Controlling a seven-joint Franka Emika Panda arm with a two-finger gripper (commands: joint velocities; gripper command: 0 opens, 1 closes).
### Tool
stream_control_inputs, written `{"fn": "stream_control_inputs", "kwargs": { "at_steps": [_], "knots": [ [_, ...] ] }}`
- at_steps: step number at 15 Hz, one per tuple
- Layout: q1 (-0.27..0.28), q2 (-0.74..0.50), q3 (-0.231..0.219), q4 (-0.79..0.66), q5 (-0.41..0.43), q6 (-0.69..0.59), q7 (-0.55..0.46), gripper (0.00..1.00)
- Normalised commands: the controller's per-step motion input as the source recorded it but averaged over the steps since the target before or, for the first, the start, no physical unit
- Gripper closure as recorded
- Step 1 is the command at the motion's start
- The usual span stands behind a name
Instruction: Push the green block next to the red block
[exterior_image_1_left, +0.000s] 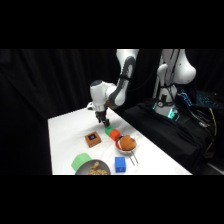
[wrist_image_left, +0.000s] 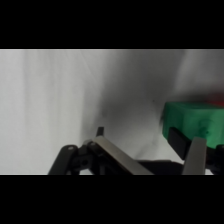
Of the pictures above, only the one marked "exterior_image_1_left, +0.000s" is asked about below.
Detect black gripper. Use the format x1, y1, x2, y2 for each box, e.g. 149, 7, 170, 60
95, 109, 111, 128

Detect red block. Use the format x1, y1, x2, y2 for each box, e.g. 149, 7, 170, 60
109, 128, 122, 142

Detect brown block with blue square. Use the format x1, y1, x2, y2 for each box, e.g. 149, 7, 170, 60
84, 131, 103, 149

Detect brown round bread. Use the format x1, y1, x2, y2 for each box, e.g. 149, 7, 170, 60
119, 135, 137, 151

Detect green cup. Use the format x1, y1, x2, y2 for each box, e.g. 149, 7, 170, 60
70, 152, 93, 172

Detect tan food pieces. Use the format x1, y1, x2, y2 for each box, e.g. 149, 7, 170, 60
87, 161, 109, 176

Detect grey bowl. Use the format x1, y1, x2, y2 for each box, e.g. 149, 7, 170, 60
74, 159, 112, 176

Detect black draped robot stand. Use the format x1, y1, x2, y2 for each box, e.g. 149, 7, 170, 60
122, 98, 224, 176

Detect black curtain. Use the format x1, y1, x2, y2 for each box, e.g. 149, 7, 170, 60
0, 49, 224, 176

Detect blue lit keyboard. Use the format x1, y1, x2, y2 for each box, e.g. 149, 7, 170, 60
195, 91, 219, 108

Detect metal strainer with handle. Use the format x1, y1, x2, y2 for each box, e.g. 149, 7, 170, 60
114, 133, 140, 167

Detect blue lit cable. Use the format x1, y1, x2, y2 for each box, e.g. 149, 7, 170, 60
179, 88, 193, 108

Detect yellow cable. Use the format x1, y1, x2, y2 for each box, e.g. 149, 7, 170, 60
209, 107, 218, 137

